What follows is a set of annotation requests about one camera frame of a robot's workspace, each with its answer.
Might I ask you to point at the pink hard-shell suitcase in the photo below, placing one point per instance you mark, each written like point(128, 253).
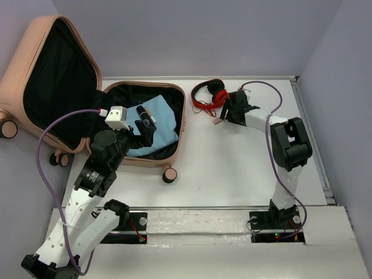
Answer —
point(52, 74)

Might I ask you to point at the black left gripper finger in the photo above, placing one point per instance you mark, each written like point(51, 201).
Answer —
point(140, 128)
point(147, 133)

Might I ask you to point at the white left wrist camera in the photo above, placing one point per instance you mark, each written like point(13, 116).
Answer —
point(116, 118)

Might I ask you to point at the beige white lip balm tube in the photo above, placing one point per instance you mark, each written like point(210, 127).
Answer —
point(150, 115)

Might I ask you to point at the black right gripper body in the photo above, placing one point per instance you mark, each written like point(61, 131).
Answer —
point(231, 115)

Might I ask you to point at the black cylindrical bottle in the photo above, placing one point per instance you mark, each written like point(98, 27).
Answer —
point(144, 116)

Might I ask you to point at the pink bar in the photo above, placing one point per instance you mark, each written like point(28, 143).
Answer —
point(217, 121)

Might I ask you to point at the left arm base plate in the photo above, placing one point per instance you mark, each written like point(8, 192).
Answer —
point(130, 232)

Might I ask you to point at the light blue cloth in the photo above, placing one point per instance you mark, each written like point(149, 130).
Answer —
point(165, 133)

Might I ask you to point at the red black headphones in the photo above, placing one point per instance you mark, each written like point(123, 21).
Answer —
point(219, 94)

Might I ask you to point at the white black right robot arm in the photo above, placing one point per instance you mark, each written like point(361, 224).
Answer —
point(289, 149)

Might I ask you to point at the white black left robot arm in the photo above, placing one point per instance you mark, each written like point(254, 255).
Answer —
point(72, 241)

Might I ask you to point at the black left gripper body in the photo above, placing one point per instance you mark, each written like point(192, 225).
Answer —
point(127, 140)

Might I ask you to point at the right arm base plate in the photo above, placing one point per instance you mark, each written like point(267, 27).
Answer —
point(265, 231)

